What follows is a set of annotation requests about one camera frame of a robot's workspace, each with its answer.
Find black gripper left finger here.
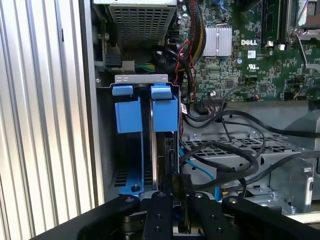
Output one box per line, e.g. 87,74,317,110
29,191,173,240

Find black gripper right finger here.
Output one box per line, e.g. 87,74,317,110
189,191,320,240

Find black disk wire with connector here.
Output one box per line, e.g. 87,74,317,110
171,141,261,227

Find hard disk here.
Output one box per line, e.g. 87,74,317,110
111,83,181,201

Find metal disk bay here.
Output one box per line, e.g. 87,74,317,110
96,73,185,201

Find black RAM slot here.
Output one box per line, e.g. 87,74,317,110
279,0,289,48
259,0,268,48

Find grey metal drive cage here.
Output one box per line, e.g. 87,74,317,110
181,131,320,217

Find green Dell motherboard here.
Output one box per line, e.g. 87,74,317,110
172,0,320,103

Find grey metal PC case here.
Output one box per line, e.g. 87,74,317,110
79,0,320,240

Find silver chipset heatsink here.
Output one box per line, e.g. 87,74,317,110
202,24,233,57

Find silver perforated power supply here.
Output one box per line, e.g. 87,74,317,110
106,0,177,48

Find CPU socket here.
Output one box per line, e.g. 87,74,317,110
293,0,320,30

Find long black cable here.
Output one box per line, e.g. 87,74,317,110
243,149,320,191
217,109,320,138

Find blue data cable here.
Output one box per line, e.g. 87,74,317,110
178,147,223,201

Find black header plug with wires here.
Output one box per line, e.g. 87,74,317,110
201,96,228,116

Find green and yellow wires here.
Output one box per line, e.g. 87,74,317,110
134,63,156,74

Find black looped cable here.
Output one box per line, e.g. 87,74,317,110
151,45,181,74

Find thin red wires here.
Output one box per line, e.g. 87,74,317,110
173,39,198,85

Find yellow and red wire bundle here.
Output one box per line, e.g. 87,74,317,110
187,0,209,63

